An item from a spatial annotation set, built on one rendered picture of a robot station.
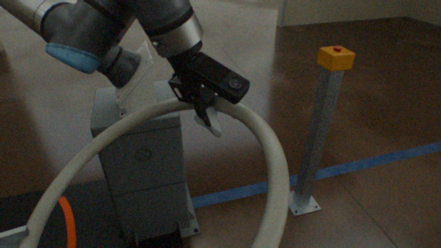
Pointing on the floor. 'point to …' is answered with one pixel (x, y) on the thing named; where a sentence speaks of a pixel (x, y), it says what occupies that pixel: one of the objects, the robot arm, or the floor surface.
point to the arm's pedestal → (145, 170)
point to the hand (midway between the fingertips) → (228, 124)
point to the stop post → (319, 126)
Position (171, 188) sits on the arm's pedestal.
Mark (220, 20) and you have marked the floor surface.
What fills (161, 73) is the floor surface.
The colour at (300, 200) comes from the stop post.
